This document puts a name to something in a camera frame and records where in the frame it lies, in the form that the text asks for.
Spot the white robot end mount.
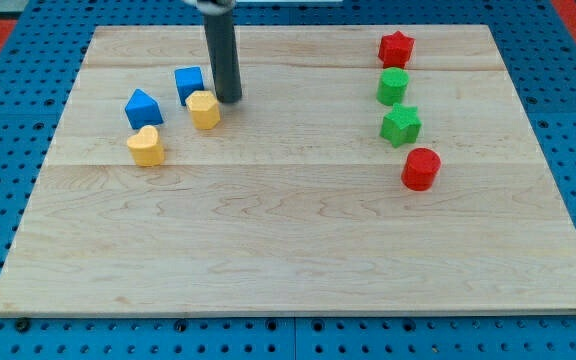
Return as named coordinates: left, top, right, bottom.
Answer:
left=182, top=0, right=236, bottom=15

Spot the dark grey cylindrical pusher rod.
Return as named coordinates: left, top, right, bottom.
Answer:
left=204, top=9, right=242, bottom=104

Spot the blue cube block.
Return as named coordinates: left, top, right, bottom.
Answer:
left=174, top=66, right=204, bottom=106

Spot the yellow hexagon block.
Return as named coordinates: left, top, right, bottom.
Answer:
left=186, top=90, right=221, bottom=130

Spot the blue triangular prism block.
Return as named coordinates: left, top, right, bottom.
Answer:
left=124, top=88, right=164, bottom=130

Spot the yellow heart block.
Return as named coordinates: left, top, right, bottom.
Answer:
left=126, top=125, right=165, bottom=167

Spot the red star block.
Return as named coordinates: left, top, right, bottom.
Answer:
left=378, top=31, right=415, bottom=69

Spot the green cylinder block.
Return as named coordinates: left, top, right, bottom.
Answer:
left=376, top=67, right=409, bottom=106

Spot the light wooden board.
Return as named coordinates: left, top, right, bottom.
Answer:
left=0, top=25, right=576, bottom=318

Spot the green star block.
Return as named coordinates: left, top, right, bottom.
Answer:
left=379, top=103, right=422, bottom=148

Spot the red cylinder block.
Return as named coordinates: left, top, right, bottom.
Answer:
left=401, top=148, right=441, bottom=191

